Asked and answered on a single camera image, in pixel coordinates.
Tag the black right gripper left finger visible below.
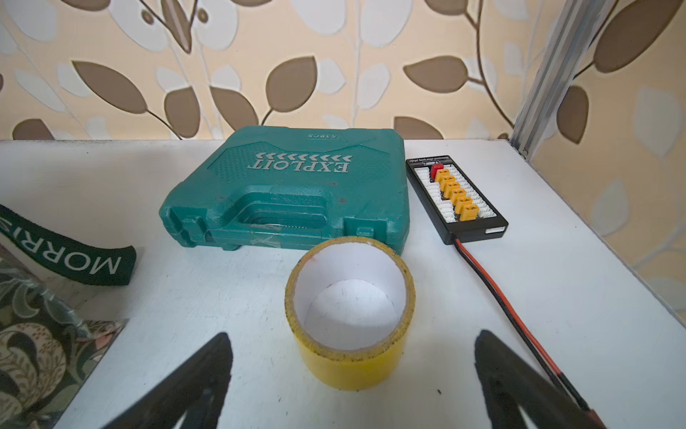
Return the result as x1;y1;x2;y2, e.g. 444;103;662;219
106;332;233;428

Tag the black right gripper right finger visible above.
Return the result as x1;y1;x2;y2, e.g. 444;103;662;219
474;330;602;428

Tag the cream floral tote bag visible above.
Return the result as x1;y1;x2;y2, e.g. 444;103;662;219
1;207;137;428

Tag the black parallel charging board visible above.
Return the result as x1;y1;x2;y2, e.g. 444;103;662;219
406;156;508;245

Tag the yellow tape roll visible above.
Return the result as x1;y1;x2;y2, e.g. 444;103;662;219
284;237;416;391

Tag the green plastic tool case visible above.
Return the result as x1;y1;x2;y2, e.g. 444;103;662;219
159;126;410;253

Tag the red black power cable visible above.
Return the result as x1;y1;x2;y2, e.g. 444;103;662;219
453;238;607;429

